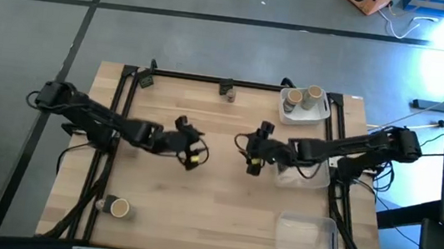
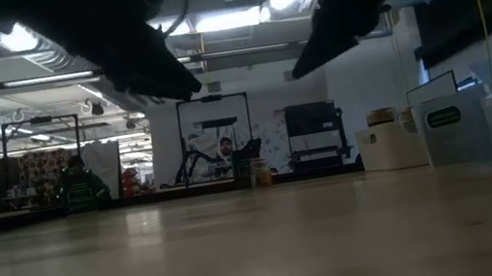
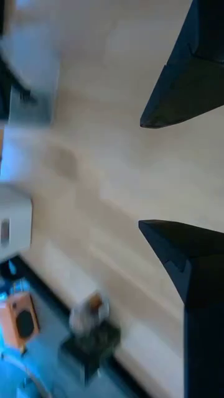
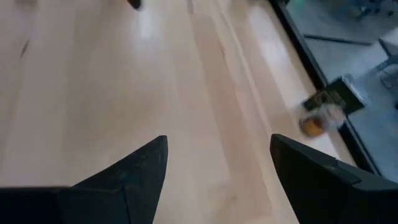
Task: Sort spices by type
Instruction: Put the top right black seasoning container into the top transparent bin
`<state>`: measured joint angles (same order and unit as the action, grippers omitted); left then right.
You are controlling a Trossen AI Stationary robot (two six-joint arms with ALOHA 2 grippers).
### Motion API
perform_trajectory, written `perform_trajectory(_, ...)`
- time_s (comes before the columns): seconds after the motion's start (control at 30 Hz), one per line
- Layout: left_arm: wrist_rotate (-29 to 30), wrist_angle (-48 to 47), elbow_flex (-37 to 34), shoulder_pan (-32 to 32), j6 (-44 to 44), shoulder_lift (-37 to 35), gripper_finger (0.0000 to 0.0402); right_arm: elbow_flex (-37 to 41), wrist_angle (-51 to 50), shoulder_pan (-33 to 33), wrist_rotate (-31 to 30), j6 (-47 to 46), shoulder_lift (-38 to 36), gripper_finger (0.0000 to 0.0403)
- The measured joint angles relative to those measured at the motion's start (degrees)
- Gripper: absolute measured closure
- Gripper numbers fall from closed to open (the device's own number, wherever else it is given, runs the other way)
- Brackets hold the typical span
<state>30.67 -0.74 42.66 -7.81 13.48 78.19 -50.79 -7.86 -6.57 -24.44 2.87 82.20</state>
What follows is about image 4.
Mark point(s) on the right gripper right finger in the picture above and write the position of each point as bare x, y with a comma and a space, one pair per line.
335, 196

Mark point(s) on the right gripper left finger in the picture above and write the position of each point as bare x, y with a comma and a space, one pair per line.
93, 202

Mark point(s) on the dark green spice tin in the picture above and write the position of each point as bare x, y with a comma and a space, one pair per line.
345, 93

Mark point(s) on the black aluminium table frame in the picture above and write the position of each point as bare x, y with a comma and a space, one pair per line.
308, 60

